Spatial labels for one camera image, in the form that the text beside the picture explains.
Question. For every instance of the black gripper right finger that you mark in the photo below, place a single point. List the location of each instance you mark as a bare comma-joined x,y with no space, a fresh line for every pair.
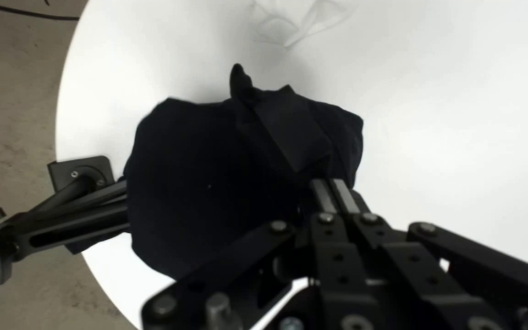
458,269

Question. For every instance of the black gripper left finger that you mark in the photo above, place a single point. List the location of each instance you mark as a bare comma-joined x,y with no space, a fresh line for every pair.
337,263

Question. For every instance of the black t-shirt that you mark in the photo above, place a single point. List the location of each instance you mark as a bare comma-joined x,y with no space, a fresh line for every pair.
214,184

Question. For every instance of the white plastic bag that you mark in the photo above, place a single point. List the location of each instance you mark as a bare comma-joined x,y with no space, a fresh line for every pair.
300,21

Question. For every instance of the black camera stand pole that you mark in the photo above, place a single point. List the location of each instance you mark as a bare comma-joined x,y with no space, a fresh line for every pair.
62,214

